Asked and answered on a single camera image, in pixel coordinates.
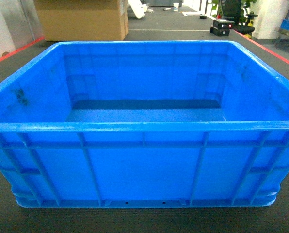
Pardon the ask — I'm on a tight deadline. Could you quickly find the large blue plastic crate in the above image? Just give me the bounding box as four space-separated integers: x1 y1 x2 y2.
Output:
0 40 289 208

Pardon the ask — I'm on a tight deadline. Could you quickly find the brown cardboard box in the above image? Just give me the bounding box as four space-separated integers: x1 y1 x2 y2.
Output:
34 0 128 41

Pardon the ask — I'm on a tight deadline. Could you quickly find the white foam board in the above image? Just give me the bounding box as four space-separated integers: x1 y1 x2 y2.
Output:
128 0 148 19

